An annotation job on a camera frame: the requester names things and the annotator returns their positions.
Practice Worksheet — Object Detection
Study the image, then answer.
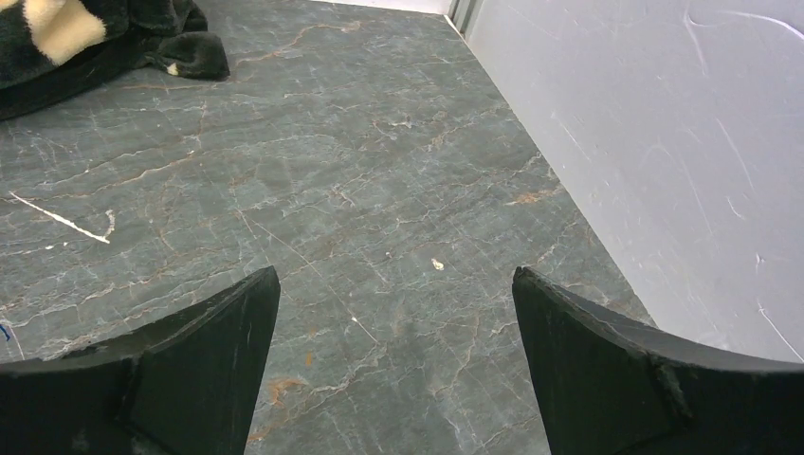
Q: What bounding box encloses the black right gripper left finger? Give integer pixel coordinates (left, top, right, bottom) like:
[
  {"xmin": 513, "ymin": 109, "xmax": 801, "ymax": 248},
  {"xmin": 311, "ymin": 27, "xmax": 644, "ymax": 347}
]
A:
[{"xmin": 1, "ymin": 267, "xmax": 281, "ymax": 454}]

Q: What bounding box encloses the black floral plush blanket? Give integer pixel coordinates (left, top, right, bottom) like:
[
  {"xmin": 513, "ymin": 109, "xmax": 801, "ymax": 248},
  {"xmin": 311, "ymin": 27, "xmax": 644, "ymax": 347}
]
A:
[{"xmin": 1, "ymin": 1, "xmax": 229, "ymax": 119}]

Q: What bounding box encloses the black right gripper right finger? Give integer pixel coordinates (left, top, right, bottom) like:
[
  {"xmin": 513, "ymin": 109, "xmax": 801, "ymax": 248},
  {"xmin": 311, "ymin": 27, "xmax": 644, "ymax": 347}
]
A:
[{"xmin": 512, "ymin": 267, "xmax": 803, "ymax": 454}]

